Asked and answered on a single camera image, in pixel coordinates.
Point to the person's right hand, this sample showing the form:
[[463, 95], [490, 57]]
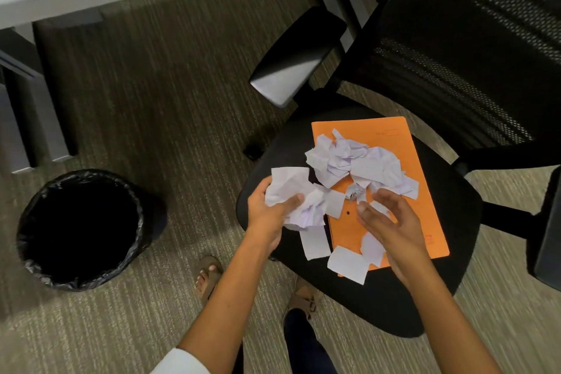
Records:
[[403, 238]]

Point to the black round trash bin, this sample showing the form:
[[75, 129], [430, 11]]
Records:
[[155, 216]]

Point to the person's left hand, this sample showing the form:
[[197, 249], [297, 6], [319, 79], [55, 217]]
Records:
[[263, 220]]

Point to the person's left thumb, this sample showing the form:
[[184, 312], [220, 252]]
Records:
[[293, 205]]

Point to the brown sandal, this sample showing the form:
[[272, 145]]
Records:
[[302, 299], [209, 277]]

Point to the person's left forearm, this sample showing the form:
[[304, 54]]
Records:
[[223, 303]]

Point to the person's right thumb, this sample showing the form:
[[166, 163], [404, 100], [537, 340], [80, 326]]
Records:
[[369, 217]]

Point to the orange paper folder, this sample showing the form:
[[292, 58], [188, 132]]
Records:
[[342, 229]]

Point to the pile of torn white scraps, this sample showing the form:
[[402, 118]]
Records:
[[372, 167]]

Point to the black office chair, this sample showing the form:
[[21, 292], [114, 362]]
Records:
[[394, 308]]

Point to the white paper ball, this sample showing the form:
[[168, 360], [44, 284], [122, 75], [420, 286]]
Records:
[[289, 183]]

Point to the black plastic bin liner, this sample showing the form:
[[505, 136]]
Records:
[[79, 229]]

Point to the dark blue trouser leg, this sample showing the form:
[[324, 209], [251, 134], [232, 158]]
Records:
[[307, 347]]

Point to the white shirt sleeve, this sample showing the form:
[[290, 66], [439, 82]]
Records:
[[182, 364]]

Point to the person's right forearm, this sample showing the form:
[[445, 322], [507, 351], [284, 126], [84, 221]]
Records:
[[442, 321]]

